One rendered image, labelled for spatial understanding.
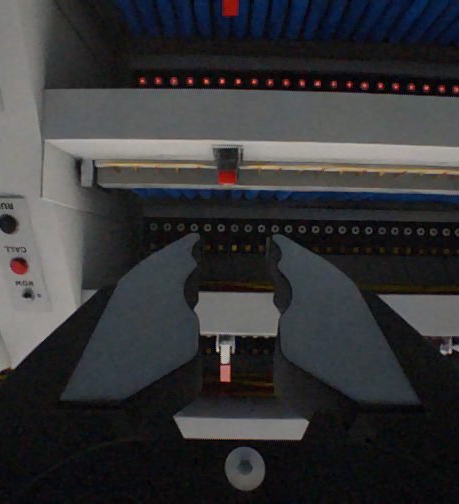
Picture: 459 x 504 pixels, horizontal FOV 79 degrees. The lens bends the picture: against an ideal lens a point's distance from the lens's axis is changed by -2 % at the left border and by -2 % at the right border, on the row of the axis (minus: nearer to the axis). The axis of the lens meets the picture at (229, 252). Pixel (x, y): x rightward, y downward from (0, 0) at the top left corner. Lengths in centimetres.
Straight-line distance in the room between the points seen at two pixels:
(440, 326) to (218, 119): 32
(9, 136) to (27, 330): 20
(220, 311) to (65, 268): 16
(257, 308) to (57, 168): 24
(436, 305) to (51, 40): 47
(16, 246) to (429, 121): 39
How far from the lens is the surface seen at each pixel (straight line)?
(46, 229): 32
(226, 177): 20
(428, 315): 39
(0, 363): 43
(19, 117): 31
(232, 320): 32
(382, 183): 34
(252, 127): 26
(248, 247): 43
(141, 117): 28
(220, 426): 45
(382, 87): 47
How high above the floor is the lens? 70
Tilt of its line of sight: 22 degrees up
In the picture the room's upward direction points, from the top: 179 degrees counter-clockwise
